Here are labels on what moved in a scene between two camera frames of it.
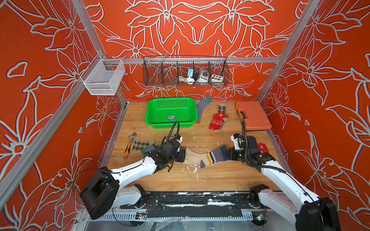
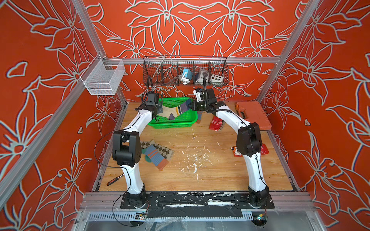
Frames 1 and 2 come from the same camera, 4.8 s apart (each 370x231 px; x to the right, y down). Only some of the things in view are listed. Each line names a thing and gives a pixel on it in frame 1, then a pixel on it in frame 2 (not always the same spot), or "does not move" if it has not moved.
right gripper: [231, 156] -> [194, 103]
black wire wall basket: [185, 70] does not move
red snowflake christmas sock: [217, 121] does not move
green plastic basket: [162, 112] does not move
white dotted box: [217, 78] does not move
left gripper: [182, 153] -> [159, 106]
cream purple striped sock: [204, 159] -> [172, 112]
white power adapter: [204, 76] does not move
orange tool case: [254, 116] does not move
